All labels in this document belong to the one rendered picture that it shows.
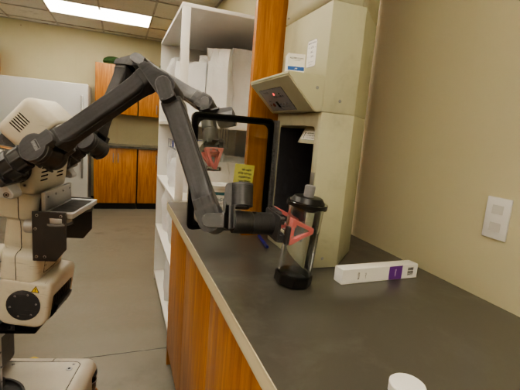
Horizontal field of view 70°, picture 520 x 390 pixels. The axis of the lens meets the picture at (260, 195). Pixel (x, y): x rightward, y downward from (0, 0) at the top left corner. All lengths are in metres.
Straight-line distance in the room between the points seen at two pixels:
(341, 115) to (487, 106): 0.41
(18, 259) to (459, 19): 1.57
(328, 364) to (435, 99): 0.95
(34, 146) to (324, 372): 0.89
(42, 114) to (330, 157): 0.88
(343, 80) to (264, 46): 0.41
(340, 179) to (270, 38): 0.60
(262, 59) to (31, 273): 1.06
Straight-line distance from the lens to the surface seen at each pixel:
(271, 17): 1.48
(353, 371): 0.74
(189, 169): 0.97
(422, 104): 1.43
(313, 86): 1.09
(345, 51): 1.15
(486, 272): 1.24
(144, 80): 1.09
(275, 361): 0.73
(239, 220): 0.90
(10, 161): 1.21
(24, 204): 1.40
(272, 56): 1.45
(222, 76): 2.31
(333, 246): 1.19
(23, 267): 1.43
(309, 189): 0.97
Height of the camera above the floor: 1.34
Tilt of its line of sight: 10 degrees down
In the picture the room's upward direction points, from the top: 5 degrees clockwise
